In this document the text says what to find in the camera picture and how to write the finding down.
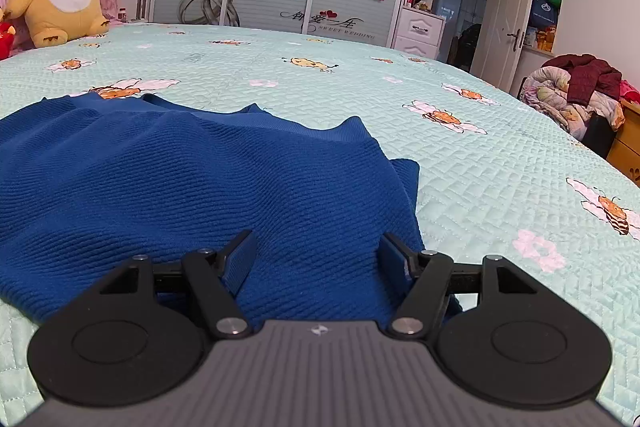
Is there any blue knit sweater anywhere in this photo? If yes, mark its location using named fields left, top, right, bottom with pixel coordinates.
left=0, top=92, right=463, bottom=333

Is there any red plush toy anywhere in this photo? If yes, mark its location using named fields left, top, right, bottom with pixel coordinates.
left=0, top=9, right=16, bottom=60

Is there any dark chair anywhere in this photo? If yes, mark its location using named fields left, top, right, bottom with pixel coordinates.
left=457, top=24, right=483, bottom=72

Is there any wooden desk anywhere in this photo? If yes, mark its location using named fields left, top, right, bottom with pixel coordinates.
left=607, top=99, right=640, bottom=185

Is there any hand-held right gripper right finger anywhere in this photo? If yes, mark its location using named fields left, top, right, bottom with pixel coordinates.
left=377, top=232, right=539, bottom=341

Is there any white drawer cabinet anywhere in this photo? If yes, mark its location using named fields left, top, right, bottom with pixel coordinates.
left=392, top=6, right=446, bottom=60

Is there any blue bag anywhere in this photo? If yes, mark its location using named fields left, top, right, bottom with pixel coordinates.
left=529, top=0, right=558, bottom=30

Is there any white door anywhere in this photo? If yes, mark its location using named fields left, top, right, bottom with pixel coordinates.
left=470, top=0, right=541, bottom=98

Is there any dark red garment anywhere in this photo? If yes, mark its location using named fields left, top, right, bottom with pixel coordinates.
left=542, top=53, right=623, bottom=106

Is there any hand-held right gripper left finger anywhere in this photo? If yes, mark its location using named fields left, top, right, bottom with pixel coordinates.
left=99, top=229, right=259, bottom=341

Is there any rolled floral quilt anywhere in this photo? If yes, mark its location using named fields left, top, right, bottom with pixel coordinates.
left=520, top=67, right=626, bottom=142

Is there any light green bee print bedspread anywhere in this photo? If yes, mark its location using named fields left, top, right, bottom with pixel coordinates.
left=0, top=23, right=640, bottom=427

